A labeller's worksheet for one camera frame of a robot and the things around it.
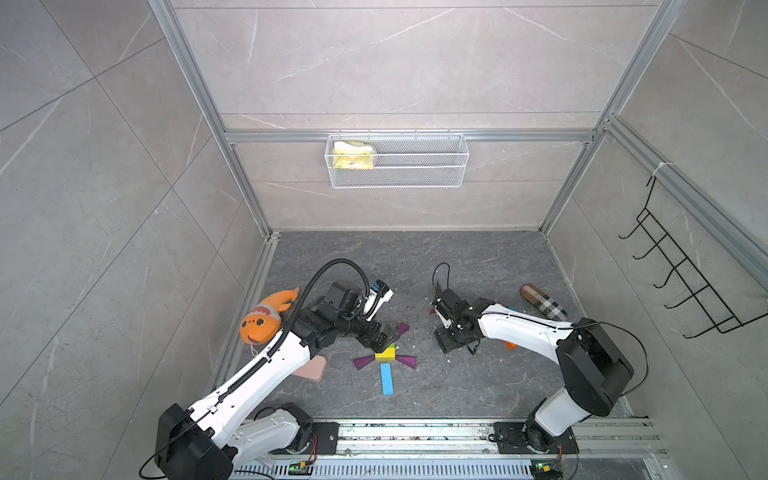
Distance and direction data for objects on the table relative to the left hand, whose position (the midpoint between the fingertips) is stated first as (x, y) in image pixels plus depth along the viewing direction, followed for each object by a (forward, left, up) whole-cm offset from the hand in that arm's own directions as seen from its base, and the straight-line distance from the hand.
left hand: (387, 320), depth 75 cm
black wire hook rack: (0, -69, +14) cm, 70 cm away
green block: (0, -1, -17) cm, 17 cm away
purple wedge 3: (+6, -5, -18) cm, 20 cm away
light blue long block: (-9, +1, -17) cm, 19 cm away
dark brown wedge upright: (+19, -18, -17) cm, 31 cm away
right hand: (+2, -19, -17) cm, 25 cm away
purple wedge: (-4, +7, -16) cm, 18 cm away
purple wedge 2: (-4, -6, -17) cm, 18 cm away
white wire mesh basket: (+55, -8, +11) cm, 56 cm away
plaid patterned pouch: (+12, -51, -15) cm, 54 cm away
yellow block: (-3, 0, -16) cm, 17 cm away
